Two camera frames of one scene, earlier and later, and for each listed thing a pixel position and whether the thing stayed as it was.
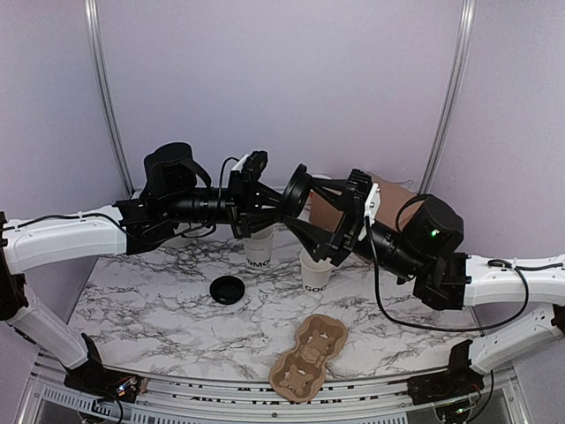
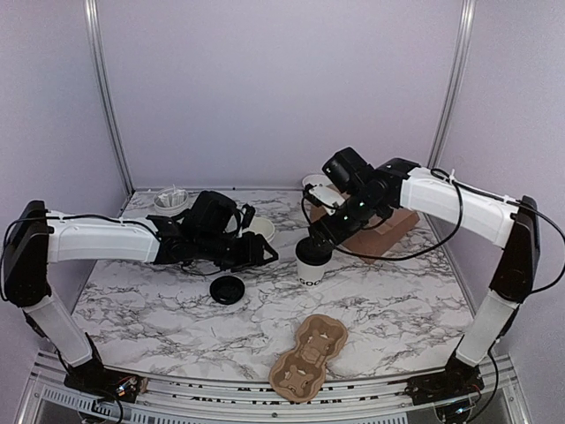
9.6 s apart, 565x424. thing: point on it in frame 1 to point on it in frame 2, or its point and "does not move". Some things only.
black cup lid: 297,193 to 311,253
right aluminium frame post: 464,37 does not move
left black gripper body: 237,205 to 238,258
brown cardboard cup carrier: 300,375 does not move
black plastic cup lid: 227,290 does not move
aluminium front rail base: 512,393 does not move
